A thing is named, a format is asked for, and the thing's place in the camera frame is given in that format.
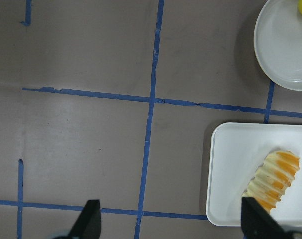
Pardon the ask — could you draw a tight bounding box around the cream round plate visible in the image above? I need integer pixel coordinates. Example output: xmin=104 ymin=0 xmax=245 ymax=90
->
xmin=253 ymin=0 xmax=302 ymax=91

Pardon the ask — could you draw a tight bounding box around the orange striped bread roll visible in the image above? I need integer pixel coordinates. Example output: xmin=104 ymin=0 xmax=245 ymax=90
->
xmin=242 ymin=150 xmax=300 ymax=213

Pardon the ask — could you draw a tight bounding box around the white rectangular tray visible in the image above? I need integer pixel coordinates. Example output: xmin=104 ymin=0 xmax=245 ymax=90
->
xmin=206 ymin=122 xmax=302 ymax=227

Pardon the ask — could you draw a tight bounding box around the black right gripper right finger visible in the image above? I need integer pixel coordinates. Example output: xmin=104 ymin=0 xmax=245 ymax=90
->
xmin=241 ymin=197 xmax=290 ymax=239

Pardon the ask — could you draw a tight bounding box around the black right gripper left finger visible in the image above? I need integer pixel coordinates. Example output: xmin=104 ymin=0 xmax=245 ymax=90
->
xmin=67 ymin=199 xmax=102 ymax=239

